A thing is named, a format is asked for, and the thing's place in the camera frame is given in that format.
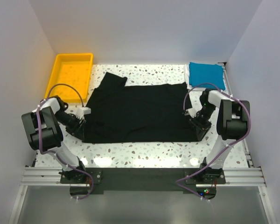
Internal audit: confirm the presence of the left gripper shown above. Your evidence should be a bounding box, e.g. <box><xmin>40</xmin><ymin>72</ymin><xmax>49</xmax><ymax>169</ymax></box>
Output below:
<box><xmin>55</xmin><ymin>110</ymin><xmax>86</xmax><ymax>140</ymax></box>

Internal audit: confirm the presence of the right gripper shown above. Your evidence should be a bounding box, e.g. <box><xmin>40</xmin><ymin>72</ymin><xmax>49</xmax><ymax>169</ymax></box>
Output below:
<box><xmin>189</xmin><ymin>103</ymin><xmax>217</xmax><ymax>140</ymax></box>

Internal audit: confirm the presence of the black t shirt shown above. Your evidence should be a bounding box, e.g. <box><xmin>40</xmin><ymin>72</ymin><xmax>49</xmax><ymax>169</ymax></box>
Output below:
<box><xmin>83</xmin><ymin>72</ymin><xmax>198</xmax><ymax>144</ymax></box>

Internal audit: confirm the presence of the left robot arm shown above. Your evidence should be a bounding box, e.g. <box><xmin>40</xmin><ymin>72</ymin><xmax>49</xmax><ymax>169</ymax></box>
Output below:
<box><xmin>21</xmin><ymin>96</ymin><xmax>91</xmax><ymax>183</ymax></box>

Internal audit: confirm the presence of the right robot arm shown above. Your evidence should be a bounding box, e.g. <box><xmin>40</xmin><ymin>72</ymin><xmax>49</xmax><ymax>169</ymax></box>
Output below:
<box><xmin>184</xmin><ymin>89</ymin><xmax>251</xmax><ymax>184</ymax></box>

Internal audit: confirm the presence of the folded blue t shirt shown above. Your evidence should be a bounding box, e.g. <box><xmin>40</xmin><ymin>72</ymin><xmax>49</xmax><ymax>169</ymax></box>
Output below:
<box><xmin>189</xmin><ymin>62</ymin><xmax>226</xmax><ymax>91</ymax></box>

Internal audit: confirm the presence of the yellow plastic tray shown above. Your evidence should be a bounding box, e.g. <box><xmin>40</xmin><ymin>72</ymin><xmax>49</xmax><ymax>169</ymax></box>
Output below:
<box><xmin>45</xmin><ymin>53</ymin><xmax>93</xmax><ymax>103</ymax></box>

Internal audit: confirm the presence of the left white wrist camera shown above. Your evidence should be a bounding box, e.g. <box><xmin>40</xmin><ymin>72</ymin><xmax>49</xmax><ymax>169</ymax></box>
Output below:
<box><xmin>76</xmin><ymin>107</ymin><xmax>91</xmax><ymax>119</ymax></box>

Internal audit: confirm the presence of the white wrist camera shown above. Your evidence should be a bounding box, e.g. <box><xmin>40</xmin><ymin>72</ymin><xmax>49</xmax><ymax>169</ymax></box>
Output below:
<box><xmin>76</xmin><ymin>107</ymin><xmax>91</xmax><ymax>119</ymax></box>
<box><xmin>184</xmin><ymin>108</ymin><xmax>196</xmax><ymax>118</ymax></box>

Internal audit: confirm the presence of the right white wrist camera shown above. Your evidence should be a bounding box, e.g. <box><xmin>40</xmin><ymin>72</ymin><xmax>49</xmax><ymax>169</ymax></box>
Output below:
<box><xmin>184</xmin><ymin>108</ymin><xmax>196</xmax><ymax>118</ymax></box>

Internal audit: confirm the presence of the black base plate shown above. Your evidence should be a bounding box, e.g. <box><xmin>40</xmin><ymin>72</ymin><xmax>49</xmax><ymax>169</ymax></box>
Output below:
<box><xmin>59</xmin><ymin>168</ymin><xmax>226</xmax><ymax>196</ymax></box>

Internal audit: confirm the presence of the aluminium frame rail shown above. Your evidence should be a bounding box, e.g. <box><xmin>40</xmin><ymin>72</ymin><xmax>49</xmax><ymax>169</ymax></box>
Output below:
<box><xmin>20</xmin><ymin>167</ymin><xmax>266</xmax><ymax>187</ymax></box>

